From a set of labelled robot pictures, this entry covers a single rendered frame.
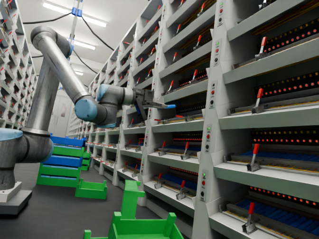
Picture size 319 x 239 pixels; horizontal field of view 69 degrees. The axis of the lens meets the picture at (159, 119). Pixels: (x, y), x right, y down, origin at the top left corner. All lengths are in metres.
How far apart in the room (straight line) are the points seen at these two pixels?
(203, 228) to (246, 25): 0.80
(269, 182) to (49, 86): 1.16
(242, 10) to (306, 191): 0.81
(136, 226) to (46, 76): 0.97
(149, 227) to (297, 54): 0.68
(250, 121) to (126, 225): 0.52
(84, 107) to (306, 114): 0.79
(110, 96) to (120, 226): 0.63
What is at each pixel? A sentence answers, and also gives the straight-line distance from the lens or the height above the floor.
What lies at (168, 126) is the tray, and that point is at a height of 0.51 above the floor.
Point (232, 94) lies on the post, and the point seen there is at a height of 0.64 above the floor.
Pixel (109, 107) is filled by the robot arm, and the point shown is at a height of 0.54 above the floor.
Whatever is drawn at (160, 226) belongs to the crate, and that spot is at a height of 0.13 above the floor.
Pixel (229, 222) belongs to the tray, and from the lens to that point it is 0.92.
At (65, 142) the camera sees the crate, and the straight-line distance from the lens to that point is 1.99.
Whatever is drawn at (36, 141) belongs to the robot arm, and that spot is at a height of 0.33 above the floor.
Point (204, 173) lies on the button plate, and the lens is 0.99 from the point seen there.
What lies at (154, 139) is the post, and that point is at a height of 0.44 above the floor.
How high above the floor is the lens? 0.36
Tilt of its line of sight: 8 degrees up
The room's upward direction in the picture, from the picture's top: 8 degrees clockwise
